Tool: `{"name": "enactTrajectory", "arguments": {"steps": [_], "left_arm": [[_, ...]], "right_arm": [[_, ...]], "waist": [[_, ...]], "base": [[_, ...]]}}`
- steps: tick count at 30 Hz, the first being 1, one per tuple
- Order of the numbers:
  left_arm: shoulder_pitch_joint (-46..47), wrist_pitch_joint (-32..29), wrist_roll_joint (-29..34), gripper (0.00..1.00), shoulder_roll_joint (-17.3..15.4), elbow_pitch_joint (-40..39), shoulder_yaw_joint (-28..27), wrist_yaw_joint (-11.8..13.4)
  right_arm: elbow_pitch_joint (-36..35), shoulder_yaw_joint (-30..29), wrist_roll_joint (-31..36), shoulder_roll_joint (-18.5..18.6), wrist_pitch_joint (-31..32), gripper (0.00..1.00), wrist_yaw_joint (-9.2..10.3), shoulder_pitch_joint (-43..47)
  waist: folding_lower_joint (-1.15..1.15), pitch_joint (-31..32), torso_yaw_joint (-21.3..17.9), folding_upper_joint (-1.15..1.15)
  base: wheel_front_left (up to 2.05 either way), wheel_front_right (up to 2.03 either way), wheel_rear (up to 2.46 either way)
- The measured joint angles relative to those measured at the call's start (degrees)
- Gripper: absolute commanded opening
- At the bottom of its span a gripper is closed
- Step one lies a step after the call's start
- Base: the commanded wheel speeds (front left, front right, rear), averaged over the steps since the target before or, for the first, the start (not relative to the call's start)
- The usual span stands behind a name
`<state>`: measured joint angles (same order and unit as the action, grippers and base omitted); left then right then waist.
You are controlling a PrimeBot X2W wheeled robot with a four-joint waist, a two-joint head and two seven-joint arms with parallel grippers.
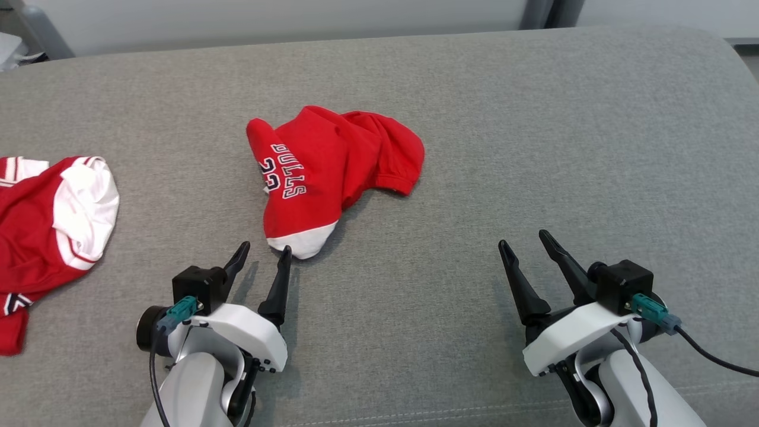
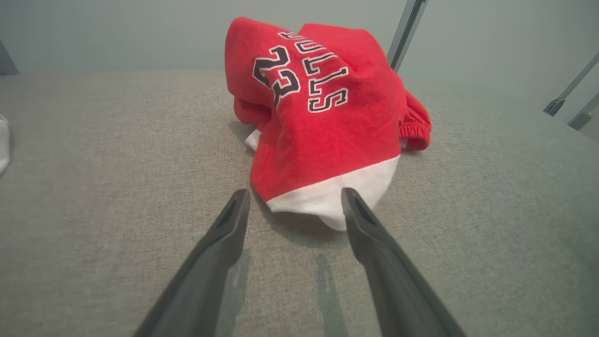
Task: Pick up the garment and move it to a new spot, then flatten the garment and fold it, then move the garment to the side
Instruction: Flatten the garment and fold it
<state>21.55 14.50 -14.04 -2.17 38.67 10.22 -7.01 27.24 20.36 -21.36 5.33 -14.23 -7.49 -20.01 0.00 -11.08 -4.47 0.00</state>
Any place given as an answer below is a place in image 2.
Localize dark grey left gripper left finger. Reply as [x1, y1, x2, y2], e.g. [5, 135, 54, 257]
[134, 189, 251, 337]

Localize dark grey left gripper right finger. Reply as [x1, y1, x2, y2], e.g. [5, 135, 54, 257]
[341, 187, 467, 337]

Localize red Bulls 23 shorts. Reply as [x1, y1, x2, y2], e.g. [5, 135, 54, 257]
[225, 17, 431, 231]

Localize red and white jersey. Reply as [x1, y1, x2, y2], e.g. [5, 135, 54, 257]
[0, 115, 11, 176]

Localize grey metal leg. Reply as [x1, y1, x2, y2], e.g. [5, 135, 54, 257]
[568, 94, 599, 131]
[543, 51, 599, 117]

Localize grey partition foot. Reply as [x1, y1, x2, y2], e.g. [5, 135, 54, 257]
[0, 40, 20, 75]

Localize dark partition post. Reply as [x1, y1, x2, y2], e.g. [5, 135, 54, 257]
[387, 0, 429, 73]

